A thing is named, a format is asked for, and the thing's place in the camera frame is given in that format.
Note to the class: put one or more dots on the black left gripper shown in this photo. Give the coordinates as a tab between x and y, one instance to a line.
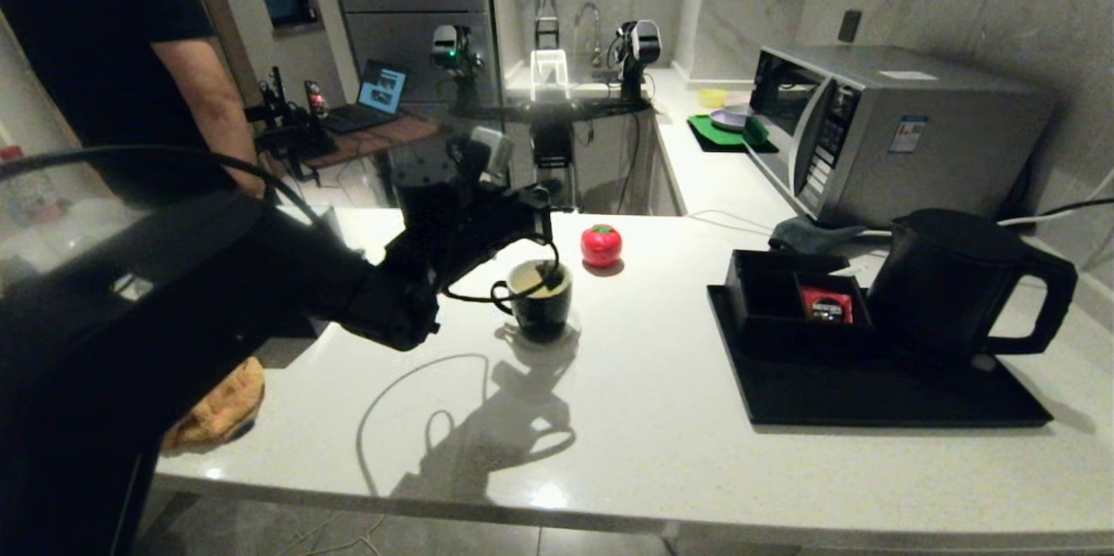
470	243

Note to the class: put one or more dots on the black electric kettle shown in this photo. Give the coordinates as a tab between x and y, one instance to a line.
944	286

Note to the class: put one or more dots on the clear bottle red cap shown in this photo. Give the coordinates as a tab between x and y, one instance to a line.
26	190

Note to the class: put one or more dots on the black white robot arm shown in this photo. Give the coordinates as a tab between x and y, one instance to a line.
642	45

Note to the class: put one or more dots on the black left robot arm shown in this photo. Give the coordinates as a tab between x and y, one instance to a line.
130	321

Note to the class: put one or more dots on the robot arm green light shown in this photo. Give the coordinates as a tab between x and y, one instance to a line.
448	45

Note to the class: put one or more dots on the red tomato-shaped timer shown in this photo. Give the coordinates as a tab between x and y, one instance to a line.
600	245

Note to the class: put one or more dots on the black mug white inside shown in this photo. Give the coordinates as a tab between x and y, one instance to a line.
544	312

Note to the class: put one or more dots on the robot torso column lit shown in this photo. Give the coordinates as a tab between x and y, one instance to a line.
550	71

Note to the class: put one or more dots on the brown wooden desk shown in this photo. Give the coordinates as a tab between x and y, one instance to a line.
383	137

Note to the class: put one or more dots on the green silicone mat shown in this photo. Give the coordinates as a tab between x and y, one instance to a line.
714	134

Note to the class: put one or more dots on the open black laptop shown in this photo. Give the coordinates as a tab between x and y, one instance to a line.
383	90

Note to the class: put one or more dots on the chrome kitchen faucet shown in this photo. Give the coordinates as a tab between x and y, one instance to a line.
597	23

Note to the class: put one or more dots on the yellow bowl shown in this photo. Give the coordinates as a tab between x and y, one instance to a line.
712	97

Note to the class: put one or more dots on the black compartment organizer box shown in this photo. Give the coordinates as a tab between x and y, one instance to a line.
766	304

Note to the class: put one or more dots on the red coffee sachet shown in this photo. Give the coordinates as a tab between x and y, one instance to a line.
829	305

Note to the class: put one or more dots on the black rectangular tray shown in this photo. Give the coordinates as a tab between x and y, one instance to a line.
827	391

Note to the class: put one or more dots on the orange crumpled cloth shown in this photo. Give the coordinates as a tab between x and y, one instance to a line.
222	417

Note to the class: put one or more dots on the silver microwave oven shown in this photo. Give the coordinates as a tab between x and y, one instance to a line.
922	169

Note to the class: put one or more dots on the person in black shirt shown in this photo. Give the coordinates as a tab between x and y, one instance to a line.
87	43

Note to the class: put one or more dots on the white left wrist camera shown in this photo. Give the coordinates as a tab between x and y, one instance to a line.
492	151

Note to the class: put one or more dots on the black wall socket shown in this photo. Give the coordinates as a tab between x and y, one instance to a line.
850	25

